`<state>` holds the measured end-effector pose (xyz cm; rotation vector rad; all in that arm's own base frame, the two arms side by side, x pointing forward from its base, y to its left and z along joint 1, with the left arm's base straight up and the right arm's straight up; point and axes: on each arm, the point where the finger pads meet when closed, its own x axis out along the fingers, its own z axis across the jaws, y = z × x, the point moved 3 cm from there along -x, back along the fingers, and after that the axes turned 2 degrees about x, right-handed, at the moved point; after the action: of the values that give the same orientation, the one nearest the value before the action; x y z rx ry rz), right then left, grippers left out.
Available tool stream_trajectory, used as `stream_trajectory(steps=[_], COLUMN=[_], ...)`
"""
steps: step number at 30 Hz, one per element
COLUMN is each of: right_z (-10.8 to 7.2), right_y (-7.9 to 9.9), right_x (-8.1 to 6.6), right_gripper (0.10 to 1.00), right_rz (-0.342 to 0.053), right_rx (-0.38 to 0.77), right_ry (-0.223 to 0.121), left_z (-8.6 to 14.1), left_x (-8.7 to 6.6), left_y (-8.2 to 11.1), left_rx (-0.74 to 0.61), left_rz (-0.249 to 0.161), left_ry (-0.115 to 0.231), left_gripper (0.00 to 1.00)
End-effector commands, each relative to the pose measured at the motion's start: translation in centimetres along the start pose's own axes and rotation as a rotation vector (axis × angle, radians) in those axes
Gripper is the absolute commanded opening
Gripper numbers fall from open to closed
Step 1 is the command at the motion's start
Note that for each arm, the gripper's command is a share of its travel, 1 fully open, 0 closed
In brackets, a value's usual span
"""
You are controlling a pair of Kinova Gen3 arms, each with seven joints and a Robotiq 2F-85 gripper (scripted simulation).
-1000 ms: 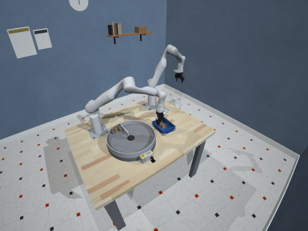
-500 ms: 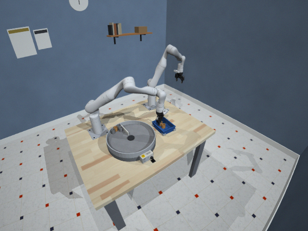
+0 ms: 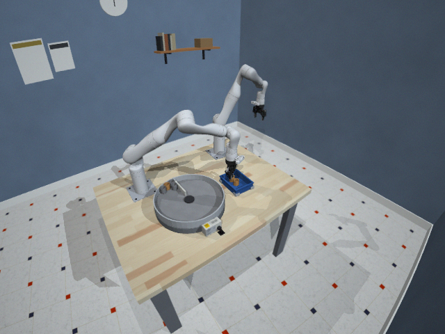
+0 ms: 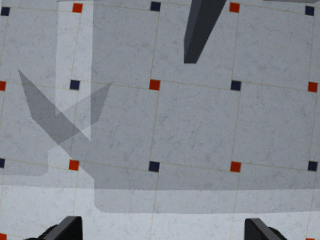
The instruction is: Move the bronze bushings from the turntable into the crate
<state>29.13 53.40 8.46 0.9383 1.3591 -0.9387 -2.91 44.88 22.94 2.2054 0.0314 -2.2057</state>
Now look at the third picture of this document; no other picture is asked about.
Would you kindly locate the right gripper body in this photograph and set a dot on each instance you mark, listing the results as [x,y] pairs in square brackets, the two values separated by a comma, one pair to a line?
[230,164]

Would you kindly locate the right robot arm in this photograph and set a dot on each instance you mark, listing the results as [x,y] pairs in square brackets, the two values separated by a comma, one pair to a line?
[185,122]

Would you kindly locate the blue open-top crate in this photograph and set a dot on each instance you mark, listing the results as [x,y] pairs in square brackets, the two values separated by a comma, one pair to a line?
[244,182]

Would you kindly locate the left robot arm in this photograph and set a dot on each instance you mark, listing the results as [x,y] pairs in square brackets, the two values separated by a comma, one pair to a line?
[231,99]

